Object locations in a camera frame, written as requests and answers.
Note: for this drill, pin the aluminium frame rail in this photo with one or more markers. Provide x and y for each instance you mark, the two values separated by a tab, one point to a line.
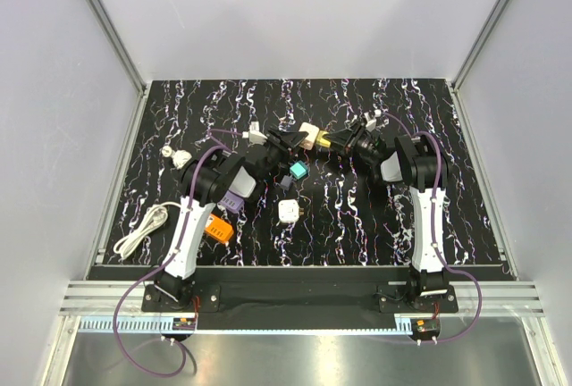
113	37

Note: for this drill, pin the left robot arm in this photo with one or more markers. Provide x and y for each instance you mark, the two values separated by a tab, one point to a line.
204	183

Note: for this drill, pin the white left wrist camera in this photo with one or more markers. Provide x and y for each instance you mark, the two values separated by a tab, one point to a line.
254	136

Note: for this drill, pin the yellow plug adapter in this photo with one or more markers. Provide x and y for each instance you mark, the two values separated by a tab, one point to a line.
321	140

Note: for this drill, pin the purple power strip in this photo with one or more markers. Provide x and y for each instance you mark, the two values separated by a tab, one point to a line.
232	202

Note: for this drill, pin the white pink socket adapter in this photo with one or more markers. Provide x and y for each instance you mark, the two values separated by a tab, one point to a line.
312	132

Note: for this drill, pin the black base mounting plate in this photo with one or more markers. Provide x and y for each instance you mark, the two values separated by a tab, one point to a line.
217	297

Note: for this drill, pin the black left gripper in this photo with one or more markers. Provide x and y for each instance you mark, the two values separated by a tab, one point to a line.
287	140

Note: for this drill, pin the white cube socket adapter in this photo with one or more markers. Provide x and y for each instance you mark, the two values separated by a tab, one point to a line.
289	211

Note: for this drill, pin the orange power strip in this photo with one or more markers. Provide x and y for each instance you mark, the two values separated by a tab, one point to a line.
219	229

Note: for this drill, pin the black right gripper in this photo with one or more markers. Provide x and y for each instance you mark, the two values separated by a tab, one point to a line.
348	138

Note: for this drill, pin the dark purple plug adapter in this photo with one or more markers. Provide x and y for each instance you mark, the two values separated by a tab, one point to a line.
286	182

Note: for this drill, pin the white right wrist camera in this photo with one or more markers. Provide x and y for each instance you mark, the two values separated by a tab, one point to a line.
370	119

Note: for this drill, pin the teal plug adapter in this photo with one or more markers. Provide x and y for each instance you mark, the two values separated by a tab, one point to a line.
299	170

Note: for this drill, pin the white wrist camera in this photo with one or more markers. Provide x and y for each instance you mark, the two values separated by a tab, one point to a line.
370	119
254	136

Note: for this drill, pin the white plug with cord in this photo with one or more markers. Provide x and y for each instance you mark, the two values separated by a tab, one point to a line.
179	158

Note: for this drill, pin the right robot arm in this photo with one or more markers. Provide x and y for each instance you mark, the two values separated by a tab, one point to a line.
416	161

